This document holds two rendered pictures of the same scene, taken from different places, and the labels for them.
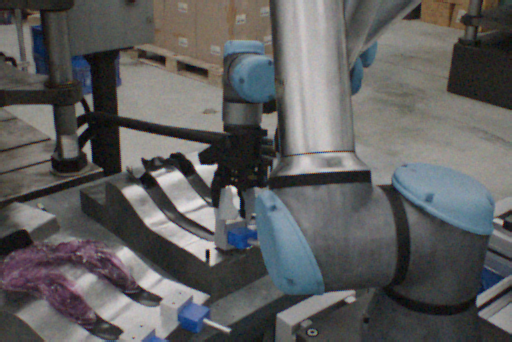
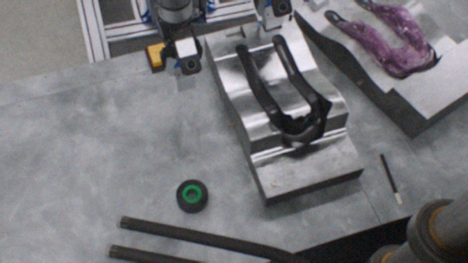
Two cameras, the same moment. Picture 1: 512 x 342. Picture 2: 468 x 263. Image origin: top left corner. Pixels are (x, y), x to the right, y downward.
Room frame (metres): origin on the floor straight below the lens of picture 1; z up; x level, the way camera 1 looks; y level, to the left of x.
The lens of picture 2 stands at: (2.02, 0.37, 2.03)
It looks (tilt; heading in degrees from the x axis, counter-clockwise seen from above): 62 degrees down; 204
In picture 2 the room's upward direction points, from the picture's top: 2 degrees clockwise
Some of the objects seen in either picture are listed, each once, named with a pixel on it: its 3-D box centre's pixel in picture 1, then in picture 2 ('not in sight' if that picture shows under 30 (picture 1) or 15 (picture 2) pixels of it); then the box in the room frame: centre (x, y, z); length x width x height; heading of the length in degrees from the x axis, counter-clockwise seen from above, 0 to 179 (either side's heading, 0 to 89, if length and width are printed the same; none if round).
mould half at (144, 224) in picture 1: (185, 207); (279, 99); (1.30, 0.19, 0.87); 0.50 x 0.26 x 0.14; 45
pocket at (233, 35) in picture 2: not in sight; (235, 37); (1.17, -0.01, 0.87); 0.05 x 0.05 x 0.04; 45
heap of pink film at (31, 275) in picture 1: (61, 268); (389, 33); (0.99, 0.37, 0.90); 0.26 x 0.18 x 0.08; 62
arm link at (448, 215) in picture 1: (432, 227); not in sight; (0.65, -0.19, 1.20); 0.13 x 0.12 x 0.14; 103
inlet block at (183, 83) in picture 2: not in sight; (179, 64); (1.36, -0.08, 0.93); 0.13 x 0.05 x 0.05; 45
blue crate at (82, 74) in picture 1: (77, 69); not in sight; (4.90, 1.54, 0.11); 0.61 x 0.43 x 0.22; 51
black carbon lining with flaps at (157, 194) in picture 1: (185, 192); (283, 83); (1.28, 0.18, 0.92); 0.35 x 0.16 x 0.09; 45
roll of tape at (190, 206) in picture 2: not in sight; (192, 196); (1.63, 0.10, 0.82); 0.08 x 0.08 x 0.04
